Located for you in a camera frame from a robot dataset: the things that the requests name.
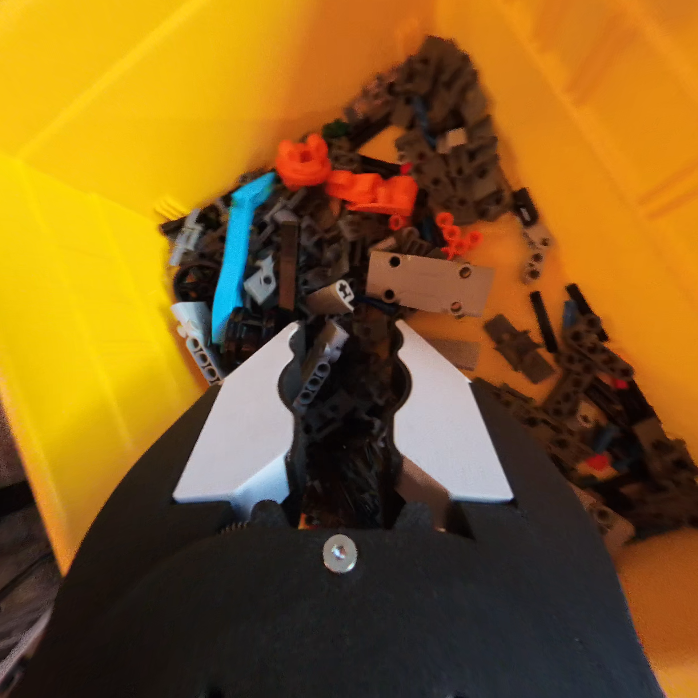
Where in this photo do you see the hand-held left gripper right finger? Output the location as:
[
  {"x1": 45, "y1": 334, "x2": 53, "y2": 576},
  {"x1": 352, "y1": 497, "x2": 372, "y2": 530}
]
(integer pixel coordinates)
[{"x1": 388, "y1": 319, "x2": 516, "y2": 531}]

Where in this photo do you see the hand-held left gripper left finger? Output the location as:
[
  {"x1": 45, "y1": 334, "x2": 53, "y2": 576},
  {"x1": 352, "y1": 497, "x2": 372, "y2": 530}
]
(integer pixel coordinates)
[{"x1": 172, "y1": 321, "x2": 307, "y2": 527}]

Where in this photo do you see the orange connector block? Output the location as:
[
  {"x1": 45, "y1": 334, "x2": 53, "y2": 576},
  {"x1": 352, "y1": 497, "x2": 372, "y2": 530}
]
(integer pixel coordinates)
[{"x1": 326, "y1": 170, "x2": 420, "y2": 214}]

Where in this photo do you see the light grey perforated beam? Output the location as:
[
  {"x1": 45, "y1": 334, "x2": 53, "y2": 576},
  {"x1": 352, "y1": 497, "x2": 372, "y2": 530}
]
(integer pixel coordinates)
[{"x1": 171, "y1": 301, "x2": 225, "y2": 385}]

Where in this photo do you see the orange round connector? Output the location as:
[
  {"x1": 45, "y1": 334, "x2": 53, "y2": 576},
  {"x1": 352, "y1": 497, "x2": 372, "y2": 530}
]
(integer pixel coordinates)
[{"x1": 274, "y1": 133, "x2": 332, "y2": 190}]

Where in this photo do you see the black wheel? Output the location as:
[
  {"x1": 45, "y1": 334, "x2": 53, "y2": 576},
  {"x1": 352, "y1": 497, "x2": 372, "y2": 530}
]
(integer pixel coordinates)
[{"x1": 221, "y1": 306, "x2": 279, "y2": 365}]

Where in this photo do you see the orange triple pin connector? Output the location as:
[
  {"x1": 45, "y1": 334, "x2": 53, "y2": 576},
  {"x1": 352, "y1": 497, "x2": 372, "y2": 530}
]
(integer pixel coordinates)
[{"x1": 434, "y1": 212, "x2": 485, "y2": 260}]

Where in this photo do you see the blue brick separator tool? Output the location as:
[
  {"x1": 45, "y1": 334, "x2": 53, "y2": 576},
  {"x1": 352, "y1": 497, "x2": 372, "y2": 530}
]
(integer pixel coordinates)
[{"x1": 212, "y1": 172, "x2": 277, "y2": 345}]

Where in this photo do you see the grey panel plate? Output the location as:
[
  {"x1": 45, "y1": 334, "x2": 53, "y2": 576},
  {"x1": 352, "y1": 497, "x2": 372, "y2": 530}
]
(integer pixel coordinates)
[{"x1": 364, "y1": 250, "x2": 496, "y2": 318}]

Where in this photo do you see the yellow plastic parts bin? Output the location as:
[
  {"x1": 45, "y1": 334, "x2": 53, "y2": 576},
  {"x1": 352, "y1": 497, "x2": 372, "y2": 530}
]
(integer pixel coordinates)
[{"x1": 0, "y1": 0, "x2": 698, "y2": 698}]

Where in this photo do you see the light grey angled beam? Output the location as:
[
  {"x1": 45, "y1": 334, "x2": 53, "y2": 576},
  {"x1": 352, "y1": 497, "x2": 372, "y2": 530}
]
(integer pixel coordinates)
[{"x1": 293, "y1": 319, "x2": 350, "y2": 412}]

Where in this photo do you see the pile of dark building parts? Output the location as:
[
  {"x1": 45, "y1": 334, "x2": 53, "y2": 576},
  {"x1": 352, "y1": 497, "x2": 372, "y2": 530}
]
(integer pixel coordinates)
[{"x1": 158, "y1": 35, "x2": 688, "y2": 541}]

